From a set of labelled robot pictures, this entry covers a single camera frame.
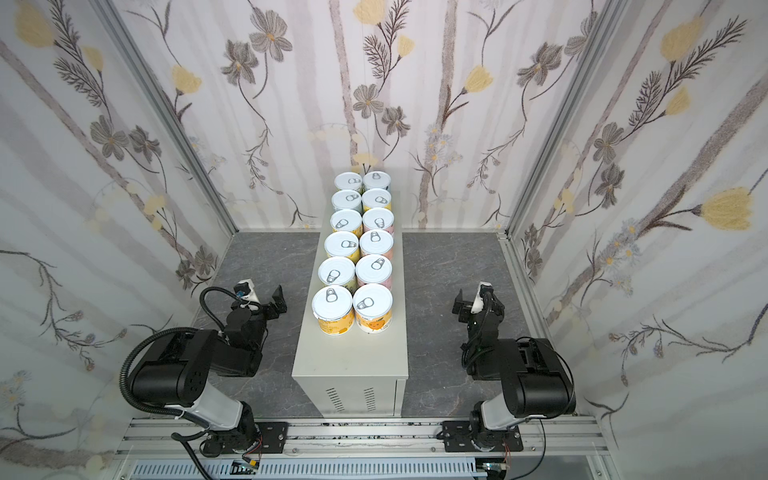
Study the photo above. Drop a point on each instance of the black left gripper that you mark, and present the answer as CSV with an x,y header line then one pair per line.
x,y
271,314

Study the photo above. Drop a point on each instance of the orange label can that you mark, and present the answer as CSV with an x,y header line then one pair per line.
x,y
373,305

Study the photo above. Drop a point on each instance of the pink label can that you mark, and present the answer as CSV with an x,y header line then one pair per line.
x,y
374,269

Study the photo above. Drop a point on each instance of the yellow label can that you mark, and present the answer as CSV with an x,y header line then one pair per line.
x,y
342,244
376,198

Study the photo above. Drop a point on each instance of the red label can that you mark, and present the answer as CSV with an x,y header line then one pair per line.
x,y
377,242

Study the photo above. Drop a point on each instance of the green label can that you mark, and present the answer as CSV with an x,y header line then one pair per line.
x,y
349,181

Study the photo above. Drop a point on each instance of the teal brown label can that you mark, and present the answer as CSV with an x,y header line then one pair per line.
x,y
377,180

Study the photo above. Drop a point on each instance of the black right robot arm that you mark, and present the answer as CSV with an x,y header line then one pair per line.
x,y
536,384

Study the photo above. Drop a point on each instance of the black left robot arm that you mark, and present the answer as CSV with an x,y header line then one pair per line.
x,y
168,373

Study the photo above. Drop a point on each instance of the grey metal counter cabinet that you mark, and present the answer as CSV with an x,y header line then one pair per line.
x,y
355,374

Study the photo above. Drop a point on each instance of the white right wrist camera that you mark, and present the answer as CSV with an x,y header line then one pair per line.
x,y
478,304

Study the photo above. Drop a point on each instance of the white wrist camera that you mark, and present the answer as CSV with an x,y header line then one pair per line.
x,y
245,291
478,304

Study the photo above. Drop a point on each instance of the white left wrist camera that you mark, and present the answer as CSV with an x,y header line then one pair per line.
x,y
245,291

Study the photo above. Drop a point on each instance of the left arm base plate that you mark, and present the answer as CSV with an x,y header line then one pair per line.
x,y
261,438

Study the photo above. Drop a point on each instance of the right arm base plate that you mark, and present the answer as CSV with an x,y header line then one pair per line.
x,y
466,437

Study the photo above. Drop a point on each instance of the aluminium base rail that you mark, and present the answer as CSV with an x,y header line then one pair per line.
x,y
416,437

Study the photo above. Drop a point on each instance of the white slotted cable duct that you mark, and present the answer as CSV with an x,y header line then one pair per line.
x,y
348,468

